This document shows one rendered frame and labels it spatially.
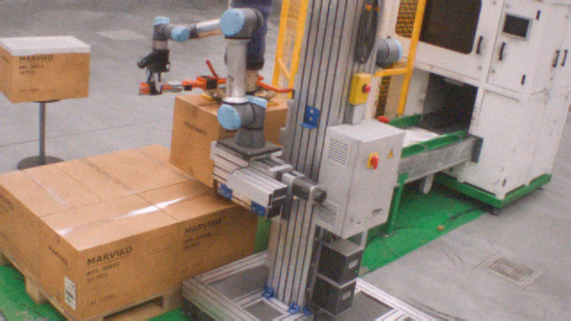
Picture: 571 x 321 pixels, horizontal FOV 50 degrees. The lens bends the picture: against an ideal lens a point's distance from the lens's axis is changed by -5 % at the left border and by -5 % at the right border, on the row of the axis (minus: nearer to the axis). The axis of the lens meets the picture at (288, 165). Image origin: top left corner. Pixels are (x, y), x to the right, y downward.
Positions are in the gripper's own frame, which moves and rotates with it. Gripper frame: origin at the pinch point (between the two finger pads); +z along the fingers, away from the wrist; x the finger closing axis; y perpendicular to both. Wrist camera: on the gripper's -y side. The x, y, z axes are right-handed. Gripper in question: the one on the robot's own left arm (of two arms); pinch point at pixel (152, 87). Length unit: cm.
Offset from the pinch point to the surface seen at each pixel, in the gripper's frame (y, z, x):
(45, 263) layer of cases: -53, 90, 8
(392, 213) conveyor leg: 195, 100, -33
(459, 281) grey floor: 184, 118, -104
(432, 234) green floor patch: 228, 118, -53
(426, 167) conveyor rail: 230, 69, -33
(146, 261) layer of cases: -12, 84, -24
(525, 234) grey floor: 303, 116, -98
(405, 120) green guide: 280, 57, 25
